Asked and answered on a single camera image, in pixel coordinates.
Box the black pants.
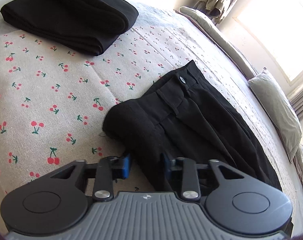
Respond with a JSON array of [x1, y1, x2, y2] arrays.
[[103, 61, 281, 191]]

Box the cherry print bed sheet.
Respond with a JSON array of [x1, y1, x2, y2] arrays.
[[0, 0, 303, 212]]

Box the grey pillow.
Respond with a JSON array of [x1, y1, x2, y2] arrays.
[[248, 68, 302, 161]]

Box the grey window curtain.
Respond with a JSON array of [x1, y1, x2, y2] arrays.
[[287, 82, 303, 119]]

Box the folded black garment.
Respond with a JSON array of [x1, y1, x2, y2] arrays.
[[0, 0, 138, 56]]

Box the folded grey-green quilt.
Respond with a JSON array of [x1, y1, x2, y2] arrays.
[[174, 6, 258, 80]]

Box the window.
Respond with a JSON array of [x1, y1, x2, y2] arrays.
[[236, 0, 303, 85]]

